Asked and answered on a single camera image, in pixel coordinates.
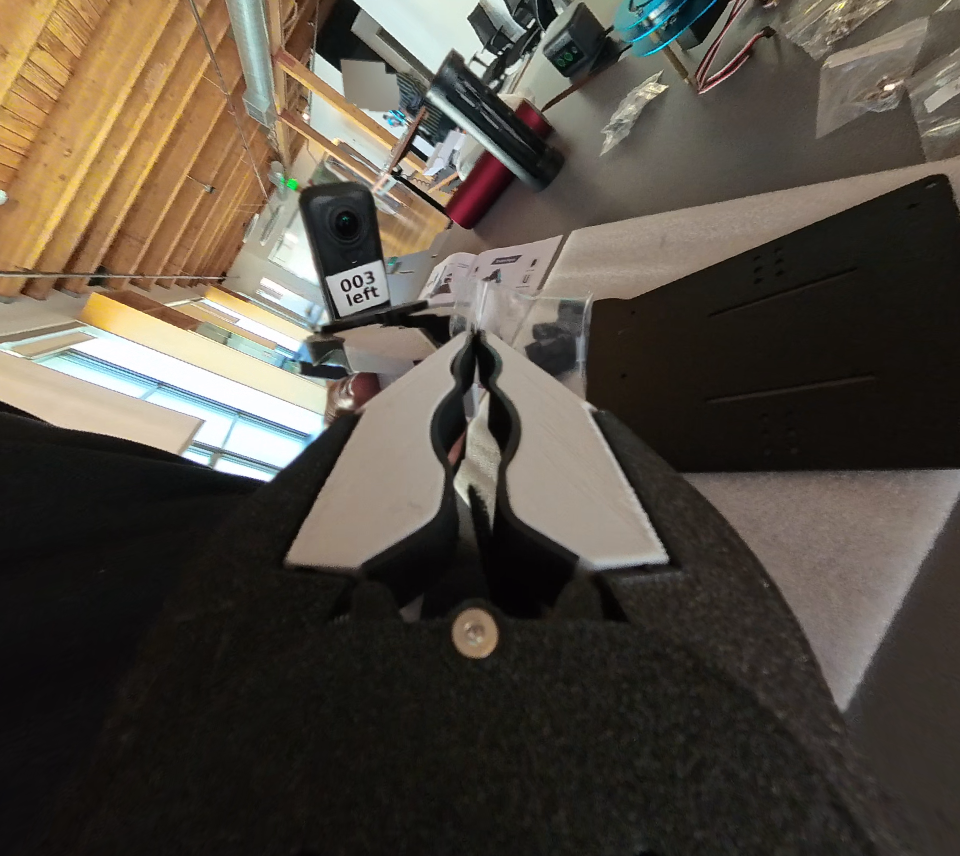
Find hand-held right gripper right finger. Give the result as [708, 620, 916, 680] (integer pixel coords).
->
[476, 331, 671, 621]

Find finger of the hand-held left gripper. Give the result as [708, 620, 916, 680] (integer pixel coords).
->
[345, 327, 444, 392]

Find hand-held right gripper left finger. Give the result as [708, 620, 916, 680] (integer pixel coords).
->
[285, 333, 483, 610]

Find small clear plastic bag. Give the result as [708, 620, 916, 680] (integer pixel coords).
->
[450, 267, 597, 396]

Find printed instruction manual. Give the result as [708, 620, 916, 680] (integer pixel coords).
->
[423, 235, 565, 308]

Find grey desk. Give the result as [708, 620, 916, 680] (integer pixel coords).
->
[450, 0, 960, 856]

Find person's left hand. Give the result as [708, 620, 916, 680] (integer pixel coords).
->
[326, 374, 376, 416]

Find large window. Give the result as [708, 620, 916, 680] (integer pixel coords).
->
[0, 334, 331, 482]

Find small black plastic parts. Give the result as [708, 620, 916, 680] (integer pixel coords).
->
[525, 299, 591, 377]

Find red electric screwdriver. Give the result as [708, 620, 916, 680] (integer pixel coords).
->
[446, 102, 555, 231]

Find black cylinder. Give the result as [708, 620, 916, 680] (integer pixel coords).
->
[426, 49, 565, 191]

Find black metal plate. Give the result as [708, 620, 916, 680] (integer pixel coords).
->
[585, 173, 960, 475]

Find white foam block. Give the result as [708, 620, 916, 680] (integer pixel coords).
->
[551, 158, 960, 722]

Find person's black clothing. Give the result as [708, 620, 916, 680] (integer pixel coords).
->
[0, 400, 301, 856]

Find small black power adapter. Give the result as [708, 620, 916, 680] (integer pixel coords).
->
[543, 1, 620, 77]

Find clear bag with dark screws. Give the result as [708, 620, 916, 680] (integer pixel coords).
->
[600, 70, 669, 157]

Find pile of clear plastic bags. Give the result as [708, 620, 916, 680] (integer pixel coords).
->
[780, 0, 960, 160]

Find red white servo cable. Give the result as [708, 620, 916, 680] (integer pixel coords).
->
[678, 0, 789, 96]

